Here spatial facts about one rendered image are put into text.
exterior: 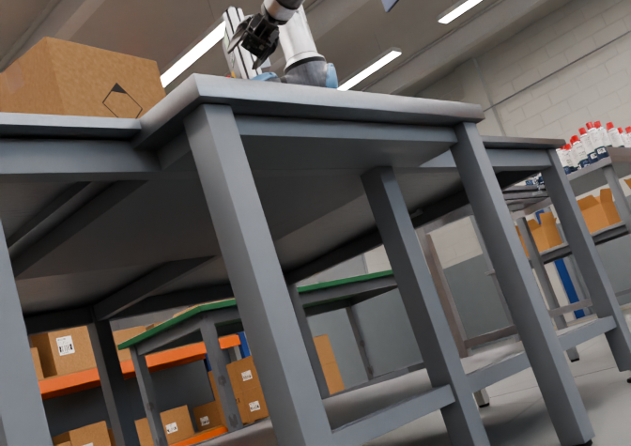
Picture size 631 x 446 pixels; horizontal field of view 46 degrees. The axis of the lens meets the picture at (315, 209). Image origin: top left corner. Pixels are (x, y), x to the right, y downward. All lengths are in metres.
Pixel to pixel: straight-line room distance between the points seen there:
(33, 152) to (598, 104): 8.87
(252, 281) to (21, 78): 0.74
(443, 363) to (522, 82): 8.60
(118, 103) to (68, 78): 0.12
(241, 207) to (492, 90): 9.30
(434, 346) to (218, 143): 0.79
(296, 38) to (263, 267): 0.98
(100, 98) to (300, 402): 0.79
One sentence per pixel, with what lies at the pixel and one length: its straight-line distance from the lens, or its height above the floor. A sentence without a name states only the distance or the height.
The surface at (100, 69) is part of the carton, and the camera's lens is 1.65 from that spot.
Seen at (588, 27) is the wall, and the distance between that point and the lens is 9.92.
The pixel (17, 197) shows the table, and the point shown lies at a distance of 1.50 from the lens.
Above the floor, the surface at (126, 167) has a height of 0.76.
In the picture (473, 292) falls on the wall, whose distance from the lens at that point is 10.61.
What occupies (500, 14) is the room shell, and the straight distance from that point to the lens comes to 9.08.
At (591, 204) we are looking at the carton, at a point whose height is 1.05.
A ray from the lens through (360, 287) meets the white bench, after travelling 4.42.
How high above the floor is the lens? 0.33
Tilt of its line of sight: 12 degrees up
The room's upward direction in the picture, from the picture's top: 18 degrees counter-clockwise
